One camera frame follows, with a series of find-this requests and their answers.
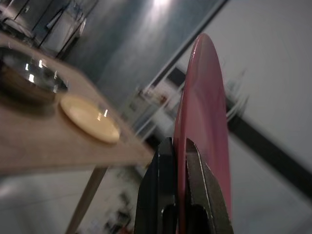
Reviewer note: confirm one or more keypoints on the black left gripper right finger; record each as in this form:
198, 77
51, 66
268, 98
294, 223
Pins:
207, 192

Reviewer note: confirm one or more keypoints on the pink plate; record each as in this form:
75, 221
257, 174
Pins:
202, 109

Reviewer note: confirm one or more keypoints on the light wooden table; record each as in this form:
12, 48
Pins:
61, 151

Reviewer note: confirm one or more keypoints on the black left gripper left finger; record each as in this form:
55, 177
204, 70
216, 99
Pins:
156, 190

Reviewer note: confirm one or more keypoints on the steel bowl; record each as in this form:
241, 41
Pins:
26, 80

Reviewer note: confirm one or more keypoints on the small cream plate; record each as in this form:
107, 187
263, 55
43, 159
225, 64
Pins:
90, 119

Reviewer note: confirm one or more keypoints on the white appliance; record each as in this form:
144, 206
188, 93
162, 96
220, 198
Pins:
63, 31

